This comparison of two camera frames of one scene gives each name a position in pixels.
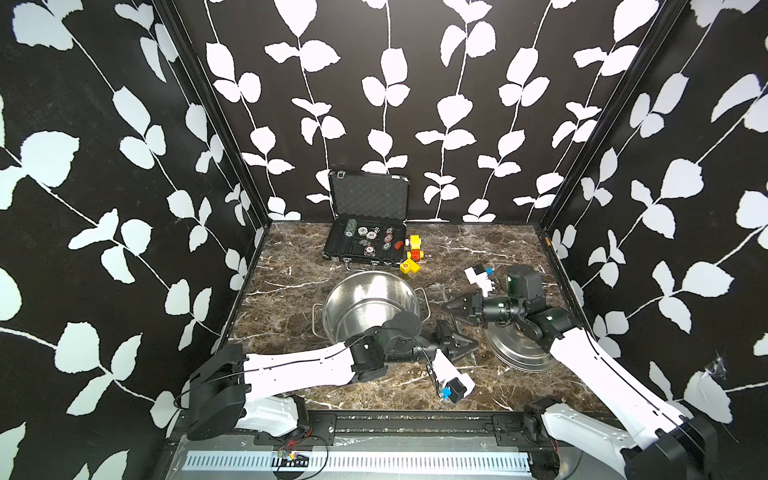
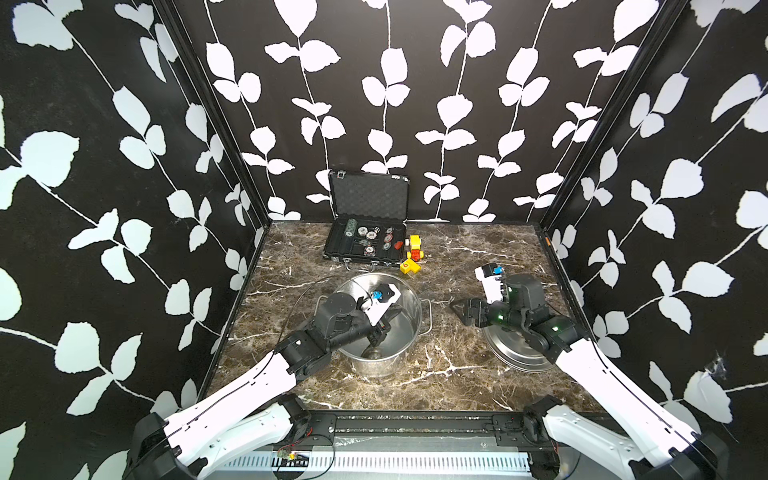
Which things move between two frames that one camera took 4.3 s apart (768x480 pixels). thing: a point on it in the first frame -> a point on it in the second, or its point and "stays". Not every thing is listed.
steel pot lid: [518, 350] stays
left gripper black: [445, 338] -> [382, 325]
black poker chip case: [370, 215] stays
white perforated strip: [269, 461] stays
